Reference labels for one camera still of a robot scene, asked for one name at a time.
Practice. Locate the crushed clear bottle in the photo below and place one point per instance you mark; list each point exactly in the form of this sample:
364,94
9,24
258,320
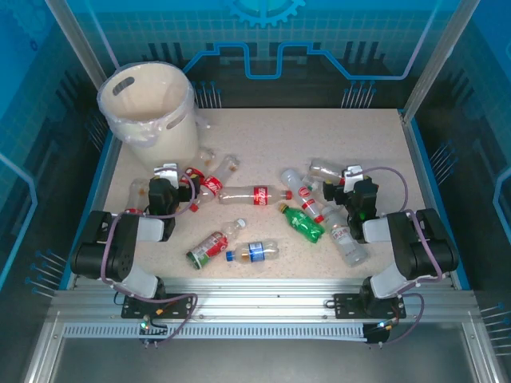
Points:
313,184

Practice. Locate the clear unlabelled plastic bottle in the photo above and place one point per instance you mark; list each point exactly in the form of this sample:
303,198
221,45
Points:
323,167

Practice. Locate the clear cola bottle brown residue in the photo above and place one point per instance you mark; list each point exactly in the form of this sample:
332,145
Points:
137,191

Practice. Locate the clear cola bottle red cap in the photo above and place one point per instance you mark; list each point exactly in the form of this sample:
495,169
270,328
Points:
213,185

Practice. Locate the green plastic soda bottle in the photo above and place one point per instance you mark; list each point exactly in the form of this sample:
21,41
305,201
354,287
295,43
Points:
301,221

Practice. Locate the small clear plastic bottle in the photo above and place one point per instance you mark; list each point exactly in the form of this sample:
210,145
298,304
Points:
207,158

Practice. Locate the clear bottle red white label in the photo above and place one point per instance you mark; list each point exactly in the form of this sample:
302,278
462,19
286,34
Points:
345,239

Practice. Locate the red green label bottle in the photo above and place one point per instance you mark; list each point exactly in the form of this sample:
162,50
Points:
207,249

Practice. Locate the large clear cola bottle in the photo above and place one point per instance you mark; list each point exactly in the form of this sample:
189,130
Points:
261,195

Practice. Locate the blue label plastic bottle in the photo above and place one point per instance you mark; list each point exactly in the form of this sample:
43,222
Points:
255,251

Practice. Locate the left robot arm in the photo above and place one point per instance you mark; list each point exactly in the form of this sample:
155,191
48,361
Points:
92,255

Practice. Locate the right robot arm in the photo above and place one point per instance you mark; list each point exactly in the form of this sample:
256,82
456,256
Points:
423,247

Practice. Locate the cream plastic waste bin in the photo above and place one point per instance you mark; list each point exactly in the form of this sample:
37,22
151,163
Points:
175,139

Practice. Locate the clear plastic bin liner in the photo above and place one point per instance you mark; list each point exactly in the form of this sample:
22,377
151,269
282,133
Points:
149,135

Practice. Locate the black mounting plate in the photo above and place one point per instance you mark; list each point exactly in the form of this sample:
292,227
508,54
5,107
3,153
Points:
179,305
345,307

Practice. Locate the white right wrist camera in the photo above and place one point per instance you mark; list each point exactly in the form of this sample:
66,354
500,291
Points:
353,177

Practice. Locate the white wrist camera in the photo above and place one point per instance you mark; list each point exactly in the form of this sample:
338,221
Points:
167,172
353,177

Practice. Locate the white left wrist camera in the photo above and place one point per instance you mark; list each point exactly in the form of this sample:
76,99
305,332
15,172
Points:
167,172

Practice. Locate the aluminium table side rail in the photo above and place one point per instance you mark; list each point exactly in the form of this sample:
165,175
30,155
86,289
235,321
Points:
425,179

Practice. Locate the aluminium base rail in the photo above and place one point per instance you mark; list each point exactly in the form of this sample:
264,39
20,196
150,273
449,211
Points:
259,297

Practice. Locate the aluminium frame post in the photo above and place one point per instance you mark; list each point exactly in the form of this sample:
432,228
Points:
84,44
441,44

